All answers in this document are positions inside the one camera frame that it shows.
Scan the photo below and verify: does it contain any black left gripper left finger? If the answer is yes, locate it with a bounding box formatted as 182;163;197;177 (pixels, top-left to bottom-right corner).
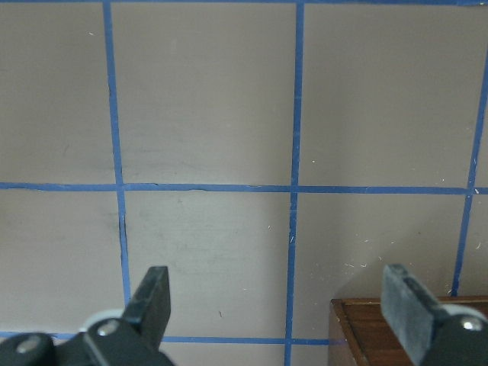
1;266;171;365

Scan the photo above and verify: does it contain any dark brown wooden cabinet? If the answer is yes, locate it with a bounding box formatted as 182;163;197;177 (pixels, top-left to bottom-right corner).
329;297;487;365

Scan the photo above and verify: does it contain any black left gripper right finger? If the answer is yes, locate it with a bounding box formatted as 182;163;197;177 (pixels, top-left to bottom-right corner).
380;264;487;365

